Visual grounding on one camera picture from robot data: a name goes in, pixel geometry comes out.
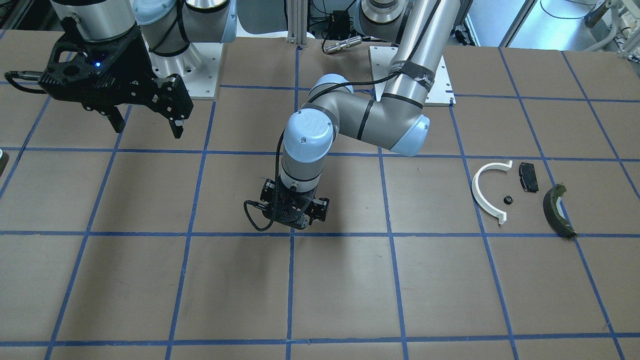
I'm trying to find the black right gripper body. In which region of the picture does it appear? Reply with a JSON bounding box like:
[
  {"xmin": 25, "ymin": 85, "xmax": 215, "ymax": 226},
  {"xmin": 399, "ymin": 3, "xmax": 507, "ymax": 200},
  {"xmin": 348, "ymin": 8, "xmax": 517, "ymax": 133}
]
[{"xmin": 38, "ymin": 22, "xmax": 194, "ymax": 121}]

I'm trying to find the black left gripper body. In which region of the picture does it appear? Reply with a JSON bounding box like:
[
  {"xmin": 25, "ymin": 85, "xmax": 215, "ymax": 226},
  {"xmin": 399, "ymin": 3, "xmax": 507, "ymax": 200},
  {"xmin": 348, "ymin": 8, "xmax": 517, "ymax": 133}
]
[{"xmin": 259, "ymin": 178, "xmax": 330, "ymax": 230}]

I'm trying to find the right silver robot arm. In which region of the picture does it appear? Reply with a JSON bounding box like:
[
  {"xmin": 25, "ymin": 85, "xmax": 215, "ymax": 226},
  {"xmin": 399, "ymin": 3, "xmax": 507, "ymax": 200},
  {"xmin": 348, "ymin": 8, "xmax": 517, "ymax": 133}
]
[{"xmin": 33, "ymin": 0, "xmax": 238, "ymax": 139}]

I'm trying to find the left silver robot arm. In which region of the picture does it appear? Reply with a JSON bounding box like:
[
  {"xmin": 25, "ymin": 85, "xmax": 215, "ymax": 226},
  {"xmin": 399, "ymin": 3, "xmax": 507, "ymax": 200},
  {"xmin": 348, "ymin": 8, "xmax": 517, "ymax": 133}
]
[{"xmin": 243, "ymin": 0, "xmax": 461, "ymax": 230}]

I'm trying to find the black brake pad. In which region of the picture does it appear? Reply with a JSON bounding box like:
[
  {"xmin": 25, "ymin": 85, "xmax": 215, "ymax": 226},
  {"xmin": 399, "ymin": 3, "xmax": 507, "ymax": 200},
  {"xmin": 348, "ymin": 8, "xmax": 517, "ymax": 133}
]
[{"xmin": 518, "ymin": 162, "xmax": 539, "ymax": 193}]

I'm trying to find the green brake shoe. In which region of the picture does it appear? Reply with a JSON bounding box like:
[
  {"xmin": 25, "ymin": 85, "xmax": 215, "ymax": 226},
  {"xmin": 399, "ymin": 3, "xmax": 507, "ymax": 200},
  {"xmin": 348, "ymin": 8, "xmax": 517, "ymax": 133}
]
[{"xmin": 542, "ymin": 183, "xmax": 578, "ymax": 239}]

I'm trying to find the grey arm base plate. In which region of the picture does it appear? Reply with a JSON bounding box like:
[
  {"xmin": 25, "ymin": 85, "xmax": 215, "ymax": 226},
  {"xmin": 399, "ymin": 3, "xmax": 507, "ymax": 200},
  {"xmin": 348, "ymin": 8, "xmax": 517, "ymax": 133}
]
[{"xmin": 150, "ymin": 42, "xmax": 225, "ymax": 100}]

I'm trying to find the aluminium frame post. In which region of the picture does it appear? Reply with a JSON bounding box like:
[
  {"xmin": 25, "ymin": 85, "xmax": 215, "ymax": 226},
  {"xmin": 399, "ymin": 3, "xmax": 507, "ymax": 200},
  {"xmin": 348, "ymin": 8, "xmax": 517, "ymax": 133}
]
[{"xmin": 286, "ymin": 0, "xmax": 308, "ymax": 48}]

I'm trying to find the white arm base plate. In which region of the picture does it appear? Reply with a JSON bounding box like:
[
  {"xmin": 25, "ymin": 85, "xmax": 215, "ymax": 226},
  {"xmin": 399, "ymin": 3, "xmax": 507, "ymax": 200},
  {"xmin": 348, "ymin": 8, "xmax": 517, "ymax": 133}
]
[{"xmin": 369, "ymin": 45, "xmax": 457, "ymax": 107}]

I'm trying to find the white curved plastic bracket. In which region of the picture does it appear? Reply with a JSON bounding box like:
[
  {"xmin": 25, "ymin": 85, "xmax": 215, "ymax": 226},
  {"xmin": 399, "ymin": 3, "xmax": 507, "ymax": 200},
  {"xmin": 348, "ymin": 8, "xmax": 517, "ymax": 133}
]
[{"xmin": 470, "ymin": 160, "xmax": 514, "ymax": 227}]

